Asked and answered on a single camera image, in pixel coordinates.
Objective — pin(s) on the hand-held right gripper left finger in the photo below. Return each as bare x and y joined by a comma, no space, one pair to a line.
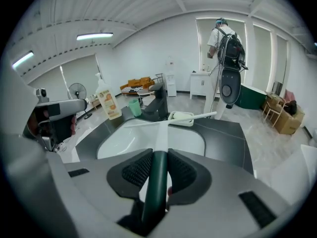
104,182

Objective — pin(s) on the pale green soap dish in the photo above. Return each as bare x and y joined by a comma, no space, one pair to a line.
182,122

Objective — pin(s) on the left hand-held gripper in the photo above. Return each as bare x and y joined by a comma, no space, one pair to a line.
24,170

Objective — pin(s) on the large cardboard box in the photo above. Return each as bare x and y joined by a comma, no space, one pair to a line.
289,123

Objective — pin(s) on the white soap bar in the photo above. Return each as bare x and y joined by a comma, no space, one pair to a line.
182,115

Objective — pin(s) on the person's right hand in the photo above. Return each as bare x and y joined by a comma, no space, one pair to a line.
170,192

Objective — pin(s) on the round beige table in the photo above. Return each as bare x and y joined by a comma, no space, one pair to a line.
146,92

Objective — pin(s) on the metal frame chair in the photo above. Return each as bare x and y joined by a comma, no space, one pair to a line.
161,77

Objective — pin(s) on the black standing fan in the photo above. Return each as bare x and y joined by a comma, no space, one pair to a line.
76,92

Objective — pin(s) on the grey roller blind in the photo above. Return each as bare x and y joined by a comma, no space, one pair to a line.
84,68
281,58
204,38
262,56
47,80

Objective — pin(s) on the white sink basin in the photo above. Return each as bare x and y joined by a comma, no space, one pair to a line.
119,140

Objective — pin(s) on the orange sofa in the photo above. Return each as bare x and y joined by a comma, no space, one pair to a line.
136,83

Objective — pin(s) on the white cabinet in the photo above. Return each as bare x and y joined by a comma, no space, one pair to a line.
199,85

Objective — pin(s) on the dark green bathtub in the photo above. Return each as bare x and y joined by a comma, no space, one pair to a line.
251,97

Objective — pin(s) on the grey fisheye gripper camera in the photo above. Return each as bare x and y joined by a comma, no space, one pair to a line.
42,93

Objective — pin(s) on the white water dispenser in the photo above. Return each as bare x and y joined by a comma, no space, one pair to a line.
171,84

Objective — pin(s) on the low wooden table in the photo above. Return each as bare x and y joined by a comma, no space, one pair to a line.
95,103

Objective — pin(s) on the black faucet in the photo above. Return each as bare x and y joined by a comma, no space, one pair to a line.
157,100

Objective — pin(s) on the green cup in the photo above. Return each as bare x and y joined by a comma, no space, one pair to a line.
135,107

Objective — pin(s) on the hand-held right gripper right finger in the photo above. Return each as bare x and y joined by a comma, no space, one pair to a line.
223,195

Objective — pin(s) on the wooden chair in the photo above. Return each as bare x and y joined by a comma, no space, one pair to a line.
271,109

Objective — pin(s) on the black vanity counter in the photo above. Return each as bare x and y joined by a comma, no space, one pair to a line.
223,137

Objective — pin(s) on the ceiling tube light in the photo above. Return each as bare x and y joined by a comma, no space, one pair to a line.
22,58
94,36

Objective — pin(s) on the white detergent bottle orange label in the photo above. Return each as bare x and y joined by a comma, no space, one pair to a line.
109,100

